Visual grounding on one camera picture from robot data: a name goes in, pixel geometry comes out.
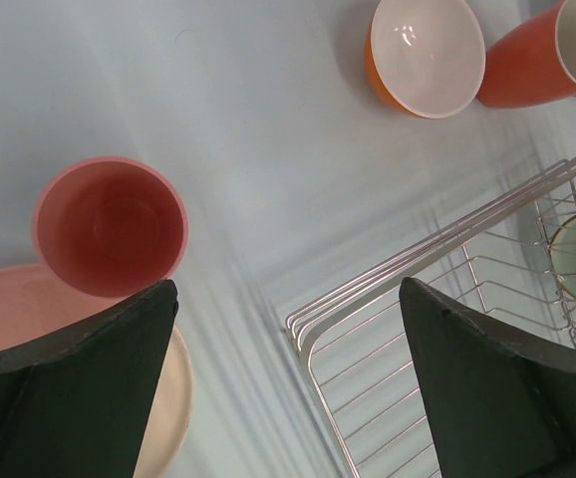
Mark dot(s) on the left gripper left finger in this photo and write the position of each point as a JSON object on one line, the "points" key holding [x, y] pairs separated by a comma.
{"points": [[76, 402]]}

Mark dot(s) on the pink cream floral plate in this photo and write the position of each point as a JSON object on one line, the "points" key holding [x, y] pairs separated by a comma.
{"points": [[33, 304]]}

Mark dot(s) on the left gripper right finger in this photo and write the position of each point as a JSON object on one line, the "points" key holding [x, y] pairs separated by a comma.
{"points": [[500, 402]]}

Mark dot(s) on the pink plastic cup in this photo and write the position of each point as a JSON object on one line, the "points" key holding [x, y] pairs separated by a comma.
{"points": [[110, 226]]}

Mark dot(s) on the metal wire dish rack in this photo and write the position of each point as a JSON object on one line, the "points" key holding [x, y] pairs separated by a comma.
{"points": [[353, 348]]}

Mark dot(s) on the orange white mug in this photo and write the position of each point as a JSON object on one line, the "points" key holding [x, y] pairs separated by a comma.
{"points": [[535, 63]]}

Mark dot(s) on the orange white bowl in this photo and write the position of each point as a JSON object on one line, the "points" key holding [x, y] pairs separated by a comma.
{"points": [[425, 58]]}

